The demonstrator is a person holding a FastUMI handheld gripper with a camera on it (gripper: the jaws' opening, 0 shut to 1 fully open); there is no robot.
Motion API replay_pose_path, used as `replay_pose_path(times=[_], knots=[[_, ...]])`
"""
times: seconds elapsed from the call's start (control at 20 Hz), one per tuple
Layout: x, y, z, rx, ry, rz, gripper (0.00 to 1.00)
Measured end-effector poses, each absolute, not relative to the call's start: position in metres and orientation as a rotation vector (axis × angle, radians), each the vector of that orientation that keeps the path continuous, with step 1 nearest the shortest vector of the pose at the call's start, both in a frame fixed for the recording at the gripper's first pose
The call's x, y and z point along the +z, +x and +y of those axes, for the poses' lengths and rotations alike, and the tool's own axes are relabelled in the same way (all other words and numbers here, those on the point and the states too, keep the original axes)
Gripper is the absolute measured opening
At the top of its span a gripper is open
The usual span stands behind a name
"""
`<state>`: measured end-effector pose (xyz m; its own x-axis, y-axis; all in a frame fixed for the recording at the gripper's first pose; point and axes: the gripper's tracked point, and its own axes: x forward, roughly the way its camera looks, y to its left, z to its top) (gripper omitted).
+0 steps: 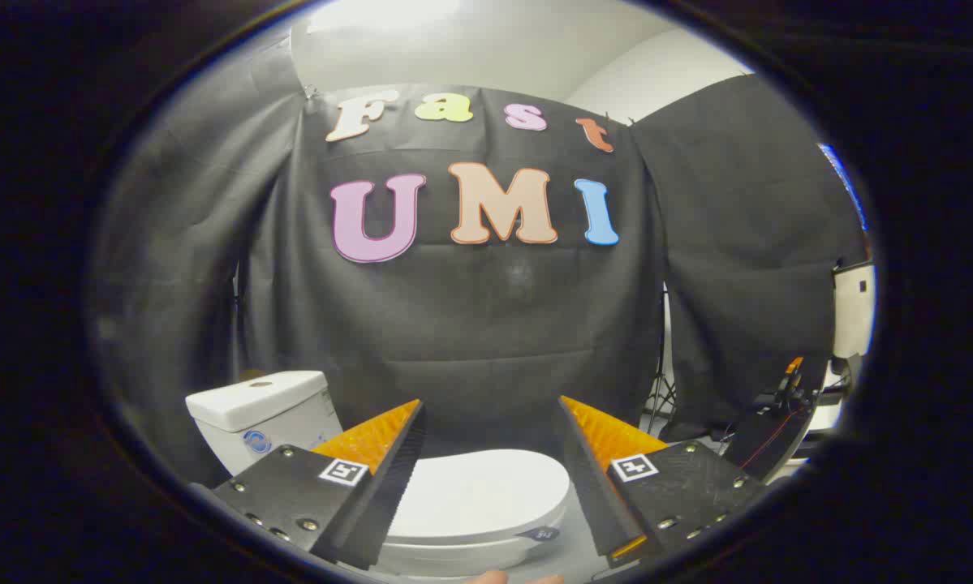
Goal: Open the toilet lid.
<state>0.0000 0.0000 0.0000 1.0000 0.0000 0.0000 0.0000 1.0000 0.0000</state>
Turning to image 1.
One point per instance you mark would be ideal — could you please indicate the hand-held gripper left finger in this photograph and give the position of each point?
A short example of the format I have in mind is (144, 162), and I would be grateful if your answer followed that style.
(382, 499)

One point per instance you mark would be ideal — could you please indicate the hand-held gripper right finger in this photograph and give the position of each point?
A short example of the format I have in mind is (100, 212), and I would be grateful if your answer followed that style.
(593, 487)

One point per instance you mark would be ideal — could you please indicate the white toilet lid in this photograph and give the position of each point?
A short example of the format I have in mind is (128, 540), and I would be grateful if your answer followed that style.
(478, 491)

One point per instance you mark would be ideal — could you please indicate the black tripod stand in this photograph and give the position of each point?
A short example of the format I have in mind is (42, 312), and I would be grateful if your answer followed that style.
(659, 389)

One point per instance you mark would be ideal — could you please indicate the black equipment box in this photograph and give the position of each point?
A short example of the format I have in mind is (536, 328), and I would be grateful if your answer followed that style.
(778, 434)

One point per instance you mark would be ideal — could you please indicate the black backdrop cloth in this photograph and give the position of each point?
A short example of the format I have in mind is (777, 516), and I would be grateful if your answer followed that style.
(486, 324)
(178, 268)
(746, 243)

